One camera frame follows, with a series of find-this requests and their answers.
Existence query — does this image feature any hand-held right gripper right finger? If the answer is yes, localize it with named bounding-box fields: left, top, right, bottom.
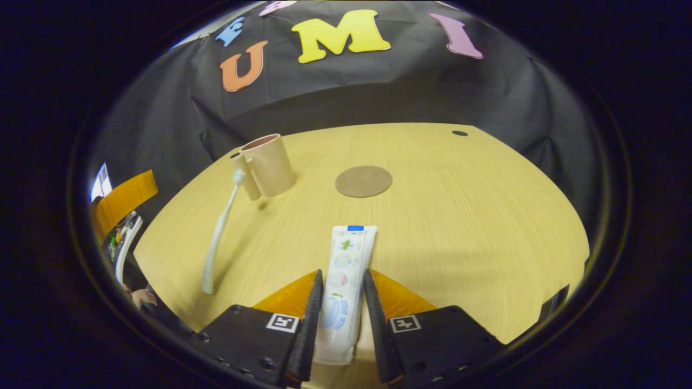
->
left=362, top=269, right=507, bottom=385

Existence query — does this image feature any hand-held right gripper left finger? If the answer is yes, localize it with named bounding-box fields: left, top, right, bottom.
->
left=197, top=269, right=325, bottom=388

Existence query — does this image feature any white toothpaste tube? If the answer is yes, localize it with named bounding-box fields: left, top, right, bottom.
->
left=314, top=225, right=378, bottom=366

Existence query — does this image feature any pale toothbrush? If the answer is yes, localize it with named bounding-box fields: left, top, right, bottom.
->
left=201, top=169, right=247, bottom=295

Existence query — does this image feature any beige cup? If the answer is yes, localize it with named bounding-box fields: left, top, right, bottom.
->
left=229, top=133, right=296, bottom=202

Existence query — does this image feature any round brown coaster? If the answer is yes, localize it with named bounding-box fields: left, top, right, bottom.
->
left=335, top=165, right=394, bottom=198

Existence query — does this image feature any bright screen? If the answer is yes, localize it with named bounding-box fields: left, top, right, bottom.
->
left=90, top=162, right=113, bottom=203

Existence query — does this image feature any black backdrop cloth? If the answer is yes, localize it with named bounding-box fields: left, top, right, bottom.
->
left=86, top=0, right=603, bottom=254

